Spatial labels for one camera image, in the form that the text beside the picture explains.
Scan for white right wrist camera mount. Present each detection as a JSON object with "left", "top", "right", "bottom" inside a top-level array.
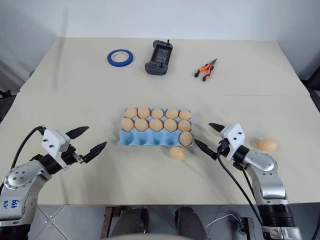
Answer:
[{"left": 219, "top": 123, "right": 245, "bottom": 160}]

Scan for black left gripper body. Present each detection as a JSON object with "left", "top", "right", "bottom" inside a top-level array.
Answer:
[{"left": 59, "top": 144, "right": 87, "bottom": 169}]

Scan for rusty metal bracket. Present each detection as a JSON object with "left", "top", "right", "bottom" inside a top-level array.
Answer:
[
  {"left": 101, "top": 206, "right": 115, "bottom": 240},
  {"left": 238, "top": 217, "right": 255, "bottom": 240}
]

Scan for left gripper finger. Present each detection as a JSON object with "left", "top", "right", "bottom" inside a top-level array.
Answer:
[
  {"left": 66, "top": 126, "right": 90, "bottom": 140},
  {"left": 83, "top": 141, "right": 108, "bottom": 163}
]

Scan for dark rounded shape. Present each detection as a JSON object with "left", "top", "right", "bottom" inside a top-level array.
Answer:
[
  {"left": 113, "top": 208, "right": 149, "bottom": 240},
  {"left": 174, "top": 207, "right": 209, "bottom": 240}
]

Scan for tan egg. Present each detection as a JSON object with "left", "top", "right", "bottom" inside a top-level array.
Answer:
[
  {"left": 151, "top": 108, "right": 165, "bottom": 120},
  {"left": 163, "top": 118, "right": 177, "bottom": 133},
  {"left": 120, "top": 118, "right": 135, "bottom": 133},
  {"left": 258, "top": 138, "right": 278, "bottom": 152},
  {"left": 148, "top": 118, "right": 164, "bottom": 133},
  {"left": 169, "top": 146, "right": 186, "bottom": 161},
  {"left": 179, "top": 131, "right": 193, "bottom": 147},
  {"left": 137, "top": 107, "right": 151, "bottom": 119},
  {"left": 134, "top": 118, "right": 149, "bottom": 132},
  {"left": 124, "top": 107, "right": 138, "bottom": 120},
  {"left": 165, "top": 107, "right": 179, "bottom": 120},
  {"left": 178, "top": 109, "right": 192, "bottom": 121},
  {"left": 177, "top": 119, "right": 192, "bottom": 133}
]

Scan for orange black pliers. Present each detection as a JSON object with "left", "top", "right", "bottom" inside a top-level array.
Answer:
[{"left": 194, "top": 58, "right": 218, "bottom": 82}]

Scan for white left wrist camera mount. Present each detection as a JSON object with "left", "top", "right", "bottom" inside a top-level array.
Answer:
[{"left": 41, "top": 128, "right": 73, "bottom": 171}]

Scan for blue tape roll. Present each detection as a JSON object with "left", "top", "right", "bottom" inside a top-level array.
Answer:
[{"left": 107, "top": 49, "right": 135, "bottom": 68}]

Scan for thin white wire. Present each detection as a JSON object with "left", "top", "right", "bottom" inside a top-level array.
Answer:
[{"left": 205, "top": 212, "right": 242, "bottom": 230}]

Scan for light blue egg tray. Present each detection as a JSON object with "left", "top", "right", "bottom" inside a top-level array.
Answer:
[{"left": 116, "top": 107, "right": 195, "bottom": 147}]

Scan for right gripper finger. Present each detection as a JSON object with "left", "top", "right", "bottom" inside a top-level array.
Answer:
[
  {"left": 208, "top": 122, "right": 227, "bottom": 135},
  {"left": 193, "top": 139, "right": 218, "bottom": 161}
]

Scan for dark background equipment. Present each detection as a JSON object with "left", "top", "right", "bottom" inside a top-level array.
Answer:
[{"left": 0, "top": 86, "right": 10, "bottom": 118}]

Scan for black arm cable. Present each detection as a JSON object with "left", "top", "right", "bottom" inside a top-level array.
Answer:
[
  {"left": 216, "top": 147, "right": 265, "bottom": 227},
  {"left": 9, "top": 126, "right": 48, "bottom": 175},
  {"left": 242, "top": 168, "right": 262, "bottom": 221}
]

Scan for grey handheld controller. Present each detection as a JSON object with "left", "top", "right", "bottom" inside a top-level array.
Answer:
[{"left": 144, "top": 39, "right": 173, "bottom": 76}]

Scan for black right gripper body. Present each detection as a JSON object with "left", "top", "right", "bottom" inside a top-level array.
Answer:
[{"left": 216, "top": 138, "right": 231, "bottom": 158}]

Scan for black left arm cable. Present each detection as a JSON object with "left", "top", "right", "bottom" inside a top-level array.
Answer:
[{"left": 9, "top": 126, "right": 48, "bottom": 175}]

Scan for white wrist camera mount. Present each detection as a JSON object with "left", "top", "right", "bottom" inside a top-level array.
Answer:
[
  {"left": 219, "top": 123, "right": 245, "bottom": 160},
  {"left": 41, "top": 128, "right": 73, "bottom": 171}
]

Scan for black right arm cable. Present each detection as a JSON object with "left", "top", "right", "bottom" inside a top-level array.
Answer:
[
  {"left": 242, "top": 168, "right": 262, "bottom": 221},
  {"left": 216, "top": 147, "right": 265, "bottom": 227}
]

